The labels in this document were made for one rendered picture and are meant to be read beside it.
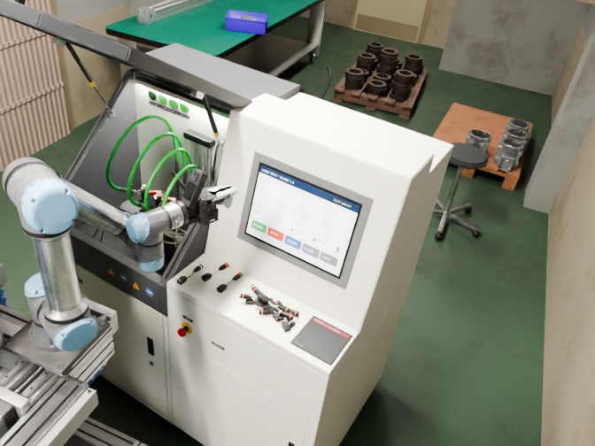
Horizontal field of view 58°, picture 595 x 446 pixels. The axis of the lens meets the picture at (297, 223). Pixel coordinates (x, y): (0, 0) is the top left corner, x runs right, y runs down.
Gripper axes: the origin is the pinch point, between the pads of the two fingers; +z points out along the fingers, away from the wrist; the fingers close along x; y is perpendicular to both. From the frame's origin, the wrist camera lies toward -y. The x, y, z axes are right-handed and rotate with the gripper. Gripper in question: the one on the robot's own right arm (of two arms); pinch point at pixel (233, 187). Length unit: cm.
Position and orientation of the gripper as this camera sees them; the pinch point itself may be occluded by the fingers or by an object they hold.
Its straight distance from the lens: 171.2
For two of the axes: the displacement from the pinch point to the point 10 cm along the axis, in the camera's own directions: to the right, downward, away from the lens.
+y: -0.2, 8.6, 5.1
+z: 7.4, -3.3, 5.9
